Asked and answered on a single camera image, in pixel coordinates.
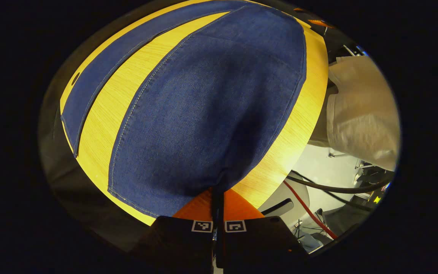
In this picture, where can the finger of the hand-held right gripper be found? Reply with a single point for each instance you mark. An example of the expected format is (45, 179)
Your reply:
(319, 23)

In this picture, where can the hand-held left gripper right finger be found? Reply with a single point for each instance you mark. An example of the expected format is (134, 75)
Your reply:
(257, 239)

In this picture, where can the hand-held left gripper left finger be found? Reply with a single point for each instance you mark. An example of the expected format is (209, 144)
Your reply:
(177, 239)

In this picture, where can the blue denim jeans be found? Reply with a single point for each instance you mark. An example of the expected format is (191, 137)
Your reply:
(203, 114)

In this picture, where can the person's light clothing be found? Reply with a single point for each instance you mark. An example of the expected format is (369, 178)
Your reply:
(359, 114)

